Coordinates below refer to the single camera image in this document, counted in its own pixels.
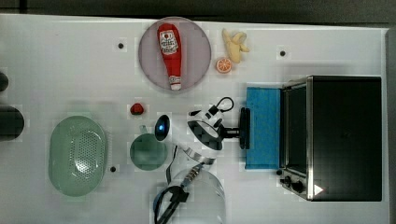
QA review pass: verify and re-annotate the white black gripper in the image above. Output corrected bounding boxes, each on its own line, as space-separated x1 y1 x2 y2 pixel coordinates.
188 105 240 150

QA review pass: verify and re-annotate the black toaster oven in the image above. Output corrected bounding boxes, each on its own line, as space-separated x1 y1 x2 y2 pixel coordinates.
279 76 383 202

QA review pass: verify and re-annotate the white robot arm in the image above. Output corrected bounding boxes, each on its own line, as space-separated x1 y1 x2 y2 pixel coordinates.
153 105 250 224

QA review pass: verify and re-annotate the orange slice toy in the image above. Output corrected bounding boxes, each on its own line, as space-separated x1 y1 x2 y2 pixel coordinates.
216 58 233 74

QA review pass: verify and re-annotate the green mug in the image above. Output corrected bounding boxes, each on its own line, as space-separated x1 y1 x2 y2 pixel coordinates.
130 125 168 171

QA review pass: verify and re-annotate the grey round plate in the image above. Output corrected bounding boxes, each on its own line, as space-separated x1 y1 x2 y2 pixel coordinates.
138 17 211 91

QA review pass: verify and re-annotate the yellow banana toy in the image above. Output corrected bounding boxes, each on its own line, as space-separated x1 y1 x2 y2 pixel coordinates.
221 29 250 63

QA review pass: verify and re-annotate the dark red strawberry toy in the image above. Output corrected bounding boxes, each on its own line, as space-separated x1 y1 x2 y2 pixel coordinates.
130 103 144 116

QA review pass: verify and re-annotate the red ketchup bottle toy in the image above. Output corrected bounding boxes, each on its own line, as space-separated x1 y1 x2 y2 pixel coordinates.
157 23 182 91

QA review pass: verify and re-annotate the green oval colander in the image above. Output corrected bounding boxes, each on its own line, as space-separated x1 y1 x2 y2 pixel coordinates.
49 116 107 197

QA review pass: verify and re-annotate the small black cylinder holder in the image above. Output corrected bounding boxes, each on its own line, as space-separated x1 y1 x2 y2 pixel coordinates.
0 72 8 91

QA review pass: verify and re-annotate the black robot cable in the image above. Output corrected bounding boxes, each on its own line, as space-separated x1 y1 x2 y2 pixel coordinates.
153 96 235 224

